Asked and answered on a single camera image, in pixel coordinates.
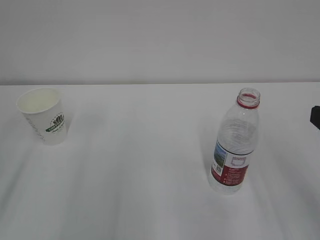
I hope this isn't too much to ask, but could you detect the white paper cup green logo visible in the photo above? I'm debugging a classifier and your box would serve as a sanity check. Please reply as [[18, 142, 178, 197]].
[[16, 87, 67, 146]]

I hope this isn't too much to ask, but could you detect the clear Nongfu Spring water bottle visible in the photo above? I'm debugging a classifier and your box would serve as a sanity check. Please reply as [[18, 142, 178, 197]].
[[208, 87, 261, 195]]

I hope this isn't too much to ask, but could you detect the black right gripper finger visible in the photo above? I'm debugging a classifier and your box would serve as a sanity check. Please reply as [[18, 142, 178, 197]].
[[310, 105, 320, 130]]

